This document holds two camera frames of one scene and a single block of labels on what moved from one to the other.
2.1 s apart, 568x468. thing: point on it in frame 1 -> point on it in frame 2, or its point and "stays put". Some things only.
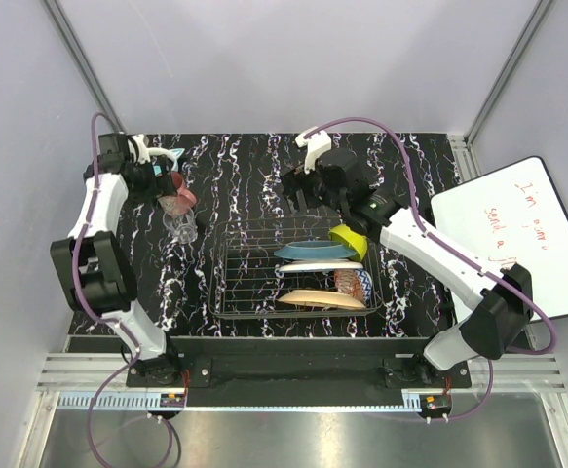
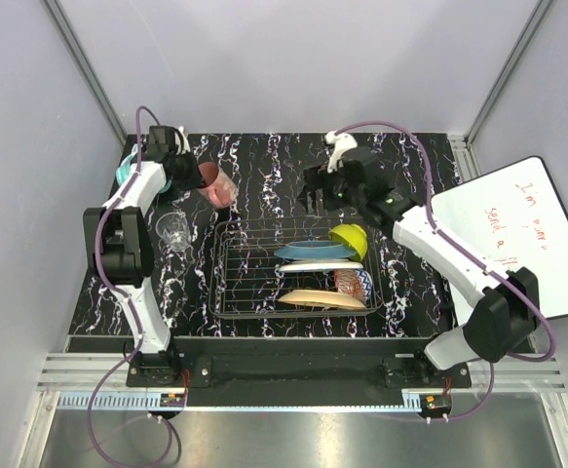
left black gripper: x=160 y=185 -> x=194 y=180
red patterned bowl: x=356 y=283 stays put
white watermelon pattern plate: x=311 y=265 stays put
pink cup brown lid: x=176 y=205 -> x=218 y=188
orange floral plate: x=323 y=297 stays put
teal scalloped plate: x=319 y=250 stays put
